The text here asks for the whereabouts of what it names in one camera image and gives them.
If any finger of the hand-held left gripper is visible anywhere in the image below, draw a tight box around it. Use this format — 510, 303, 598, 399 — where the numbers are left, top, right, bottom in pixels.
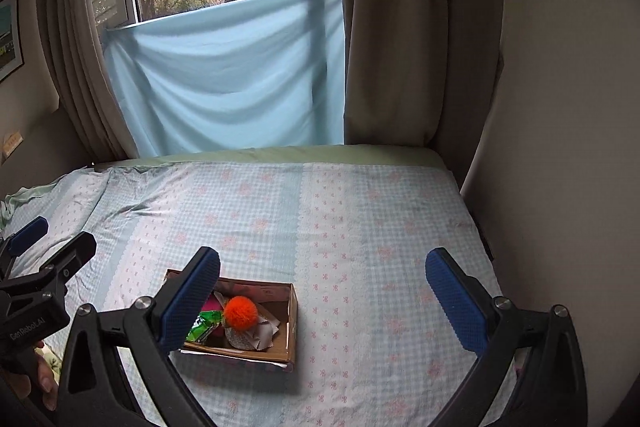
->
0, 215, 50, 259
0, 231, 97, 297

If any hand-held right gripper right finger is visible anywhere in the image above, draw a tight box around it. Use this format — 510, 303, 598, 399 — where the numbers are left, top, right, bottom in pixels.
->
425, 248, 588, 427

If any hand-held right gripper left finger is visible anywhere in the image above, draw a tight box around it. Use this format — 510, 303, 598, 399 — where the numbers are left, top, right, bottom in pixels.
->
57, 246, 222, 427

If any green snack packet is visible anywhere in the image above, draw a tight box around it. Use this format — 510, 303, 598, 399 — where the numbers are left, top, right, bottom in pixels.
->
187, 309, 227, 343

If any orange pompom keychain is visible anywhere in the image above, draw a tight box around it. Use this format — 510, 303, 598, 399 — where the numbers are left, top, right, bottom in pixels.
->
222, 295, 260, 332

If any brown cardboard box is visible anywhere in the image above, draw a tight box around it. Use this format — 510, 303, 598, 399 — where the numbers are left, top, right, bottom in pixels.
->
164, 269, 300, 373

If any person's left hand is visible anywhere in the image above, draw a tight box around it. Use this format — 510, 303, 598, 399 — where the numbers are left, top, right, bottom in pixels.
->
30, 341, 59, 411

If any light green crumpled cloth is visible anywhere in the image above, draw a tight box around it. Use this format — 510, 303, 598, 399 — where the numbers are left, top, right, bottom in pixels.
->
0, 184, 53, 228

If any floral patterned cloth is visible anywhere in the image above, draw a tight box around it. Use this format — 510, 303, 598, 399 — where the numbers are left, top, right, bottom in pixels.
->
42, 342, 65, 383

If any white textured napkin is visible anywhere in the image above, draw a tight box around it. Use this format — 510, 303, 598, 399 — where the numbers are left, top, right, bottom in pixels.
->
250, 317, 282, 352

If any checked floral bed sheet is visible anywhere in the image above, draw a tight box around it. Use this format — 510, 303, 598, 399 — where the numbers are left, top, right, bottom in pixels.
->
0, 161, 516, 427

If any green mattress cover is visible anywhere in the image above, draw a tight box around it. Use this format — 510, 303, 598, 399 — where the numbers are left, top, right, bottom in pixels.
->
92, 145, 448, 172

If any beige pleated curtain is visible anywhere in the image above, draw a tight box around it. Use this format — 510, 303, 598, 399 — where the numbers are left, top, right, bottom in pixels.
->
36, 0, 138, 160

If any light blue hanging cloth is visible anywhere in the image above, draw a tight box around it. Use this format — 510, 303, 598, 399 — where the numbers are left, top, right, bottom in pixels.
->
101, 0, 347, 156

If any beige plain curtain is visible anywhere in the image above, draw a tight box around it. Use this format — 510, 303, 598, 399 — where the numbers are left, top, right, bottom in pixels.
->
336, 0, 503, 148

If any black framed wall picture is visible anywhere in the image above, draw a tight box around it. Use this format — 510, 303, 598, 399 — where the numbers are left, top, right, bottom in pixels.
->
0, 0, 25, 80

